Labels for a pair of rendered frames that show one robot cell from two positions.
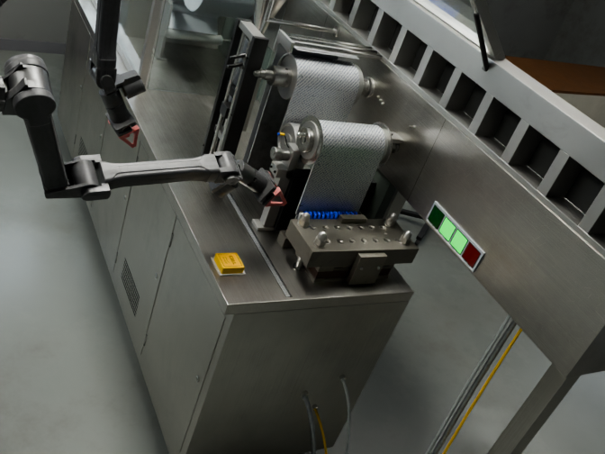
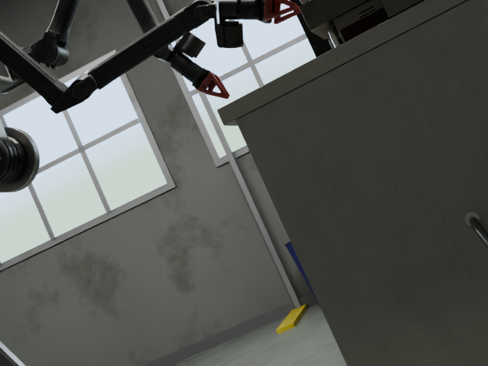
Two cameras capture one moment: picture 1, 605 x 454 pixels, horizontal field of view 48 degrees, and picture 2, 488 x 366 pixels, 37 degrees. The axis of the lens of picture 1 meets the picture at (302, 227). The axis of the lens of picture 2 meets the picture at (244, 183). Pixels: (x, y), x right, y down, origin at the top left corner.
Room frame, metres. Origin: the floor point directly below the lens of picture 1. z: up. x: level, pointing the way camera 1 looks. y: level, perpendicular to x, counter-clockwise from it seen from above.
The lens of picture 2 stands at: (0.50, -1.19, 0.61)
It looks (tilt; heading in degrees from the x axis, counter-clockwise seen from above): 4 degrees up; 55
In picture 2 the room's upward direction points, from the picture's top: 24 degrees counter-clockwise
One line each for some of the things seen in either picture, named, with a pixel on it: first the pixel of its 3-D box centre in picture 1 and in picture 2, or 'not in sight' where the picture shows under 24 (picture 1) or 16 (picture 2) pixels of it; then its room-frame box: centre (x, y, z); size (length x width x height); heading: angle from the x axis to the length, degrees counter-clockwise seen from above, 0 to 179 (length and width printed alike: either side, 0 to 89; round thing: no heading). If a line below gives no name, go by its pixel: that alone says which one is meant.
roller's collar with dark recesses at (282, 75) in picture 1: (279, 76); not in sight; (2.05, 0.24, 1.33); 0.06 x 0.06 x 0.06; 37
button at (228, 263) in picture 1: (229, 263); not in sight; (1.60, 0.16, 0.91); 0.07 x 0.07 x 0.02; 37
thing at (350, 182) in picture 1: (336, 190); not in sight; (1.89, -0.06, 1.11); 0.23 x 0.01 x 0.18; 127
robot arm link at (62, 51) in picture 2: not in sight; (49, 54); (1.51, 0.95, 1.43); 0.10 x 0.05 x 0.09; 134
